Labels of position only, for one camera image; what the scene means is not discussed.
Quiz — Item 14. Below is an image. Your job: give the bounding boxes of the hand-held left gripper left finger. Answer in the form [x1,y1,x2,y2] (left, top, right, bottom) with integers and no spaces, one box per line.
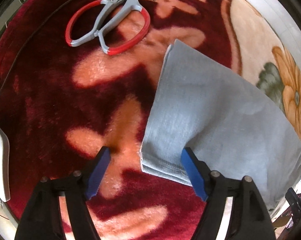
[14,146,111,240]

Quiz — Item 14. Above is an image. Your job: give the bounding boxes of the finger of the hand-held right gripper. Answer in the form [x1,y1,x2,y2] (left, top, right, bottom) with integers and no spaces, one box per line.
[285,187,301,222]

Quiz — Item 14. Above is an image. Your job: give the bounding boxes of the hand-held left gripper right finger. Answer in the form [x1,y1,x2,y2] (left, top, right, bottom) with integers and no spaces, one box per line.
[181,147,276,240]

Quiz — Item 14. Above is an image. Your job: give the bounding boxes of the grey pants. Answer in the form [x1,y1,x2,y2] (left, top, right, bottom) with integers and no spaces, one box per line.
[140,39,301,209]

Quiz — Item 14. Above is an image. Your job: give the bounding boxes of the red floral blanket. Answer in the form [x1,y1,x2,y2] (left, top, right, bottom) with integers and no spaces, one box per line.
[0,0,301,240]

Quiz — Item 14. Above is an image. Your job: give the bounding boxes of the red handled grey scissors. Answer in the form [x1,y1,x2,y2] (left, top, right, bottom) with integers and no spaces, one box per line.
[65,0,151,56]

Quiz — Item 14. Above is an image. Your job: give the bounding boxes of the black cable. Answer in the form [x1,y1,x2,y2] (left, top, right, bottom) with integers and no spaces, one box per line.
[0,0,158,104]

